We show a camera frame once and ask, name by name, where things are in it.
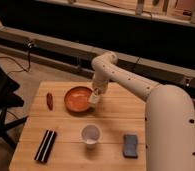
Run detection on black office chair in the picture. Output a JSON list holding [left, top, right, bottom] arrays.
[[0, 67, 27, 149]]

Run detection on red sausage toy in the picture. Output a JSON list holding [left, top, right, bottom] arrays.
[[46, 93, 53, 110]]

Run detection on black cable on floor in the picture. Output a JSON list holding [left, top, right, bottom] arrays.
[[0, 39, 35, 77]]

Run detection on white plastic cup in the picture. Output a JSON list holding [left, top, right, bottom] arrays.
[[81, 125, 100, 149]]

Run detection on white plastic bottle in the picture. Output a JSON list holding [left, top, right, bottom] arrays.
[[88, 93, 100, 108]]

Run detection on black white striped box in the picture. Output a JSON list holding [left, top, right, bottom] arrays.
[[34, 130, 57, 163]]

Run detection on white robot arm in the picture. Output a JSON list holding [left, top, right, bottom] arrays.
[[89, 52, 195, 171]]

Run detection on orange ceramic bowl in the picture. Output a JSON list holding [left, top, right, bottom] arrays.
[[64, 86, 92, 113]]

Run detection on blue sponge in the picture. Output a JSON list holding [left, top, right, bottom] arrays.
[[123, 134, 138, 159]]

